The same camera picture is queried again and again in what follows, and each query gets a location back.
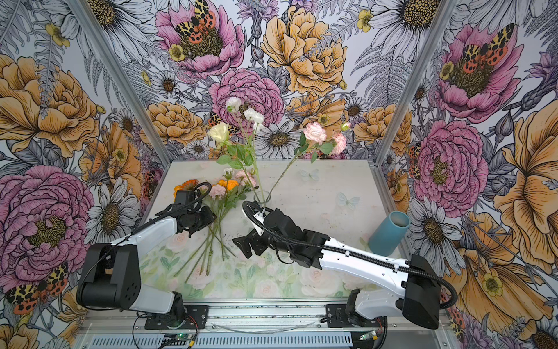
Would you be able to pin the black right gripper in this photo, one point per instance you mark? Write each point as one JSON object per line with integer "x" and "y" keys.
{"x": 255, "y": 238}

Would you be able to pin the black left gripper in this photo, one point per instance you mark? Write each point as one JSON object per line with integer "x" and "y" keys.
{"x": 203, "y": 217}

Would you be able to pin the clear glass vase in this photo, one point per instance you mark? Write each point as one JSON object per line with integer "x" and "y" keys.
{"x": 262, "y": 198}

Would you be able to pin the pink carnation flower stem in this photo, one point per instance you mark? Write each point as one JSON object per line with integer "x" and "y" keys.
{"x": 314, "y": 141}

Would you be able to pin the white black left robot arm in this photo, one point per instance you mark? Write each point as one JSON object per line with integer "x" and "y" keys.
{"x": 111, "y": 278}

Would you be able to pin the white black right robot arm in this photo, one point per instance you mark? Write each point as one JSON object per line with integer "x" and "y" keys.
{"x": 407, "y": 288}

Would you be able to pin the teal cylindrical vase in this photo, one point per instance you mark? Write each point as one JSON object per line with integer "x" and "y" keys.
{"x": 387, "y": 237}

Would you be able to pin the orange yellow ranunculus stem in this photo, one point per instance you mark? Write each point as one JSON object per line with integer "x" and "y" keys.
{"x": 188, "y": 185}

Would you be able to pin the orange flower stem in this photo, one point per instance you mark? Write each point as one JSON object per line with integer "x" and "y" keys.
{"x": 229, "y": 185}

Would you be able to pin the pink white rose stem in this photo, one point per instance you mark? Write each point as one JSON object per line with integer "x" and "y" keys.
{"x": 247, "y": 184}

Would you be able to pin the green circuit board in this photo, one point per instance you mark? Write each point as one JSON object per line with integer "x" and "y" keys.
{"x": 180, "y": 340}

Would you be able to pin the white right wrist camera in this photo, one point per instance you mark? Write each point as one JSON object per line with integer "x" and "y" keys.
{"x": 258, "y": 212}

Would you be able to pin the aluminium front rail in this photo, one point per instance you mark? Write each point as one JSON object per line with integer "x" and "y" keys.
{"x": 300, "y": 314}

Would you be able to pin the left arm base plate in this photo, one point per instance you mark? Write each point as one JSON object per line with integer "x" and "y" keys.
{"x": 194, "y": 318}

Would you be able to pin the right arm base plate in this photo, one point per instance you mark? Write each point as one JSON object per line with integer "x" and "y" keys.
{"x": 340, "y": 316}

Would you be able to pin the left aluminium corner post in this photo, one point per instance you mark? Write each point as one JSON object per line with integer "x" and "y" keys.
{"x": 90, "y": 27}

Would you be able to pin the aluminium corner post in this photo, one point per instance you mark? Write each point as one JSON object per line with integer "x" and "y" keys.
{"x": 441, "y": 20}
{"x": 90, "y": 27}

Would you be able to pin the right aluminium corner post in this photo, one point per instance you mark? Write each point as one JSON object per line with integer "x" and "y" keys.
{"x": 441, "y": 20}

